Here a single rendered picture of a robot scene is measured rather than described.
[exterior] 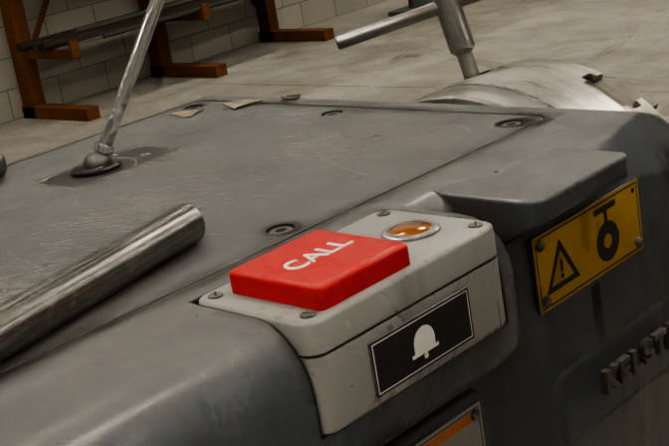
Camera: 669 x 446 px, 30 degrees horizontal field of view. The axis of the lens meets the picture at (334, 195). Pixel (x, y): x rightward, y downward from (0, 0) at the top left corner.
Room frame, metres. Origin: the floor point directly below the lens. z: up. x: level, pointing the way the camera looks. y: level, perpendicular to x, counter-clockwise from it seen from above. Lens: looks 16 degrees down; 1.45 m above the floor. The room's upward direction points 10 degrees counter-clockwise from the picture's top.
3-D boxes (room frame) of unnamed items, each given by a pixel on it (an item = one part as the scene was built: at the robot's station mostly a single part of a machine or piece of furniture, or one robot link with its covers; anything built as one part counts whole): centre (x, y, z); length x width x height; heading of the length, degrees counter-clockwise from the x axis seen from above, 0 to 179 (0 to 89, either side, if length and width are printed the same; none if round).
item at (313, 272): (0.54, 0.01, 1.26); 0.06 x 0.06 x 0.02; 44
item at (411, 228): (0.58, -0.03, 1.26); 0.02 x 0.02 x 0.01
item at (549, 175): (0.66, -0.11, 1.24); 0.09 x 0.08 x 0.03; 134
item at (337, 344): (0.56, 0.00, 1.23); 0.13 x 0.08 x 0.05; 134
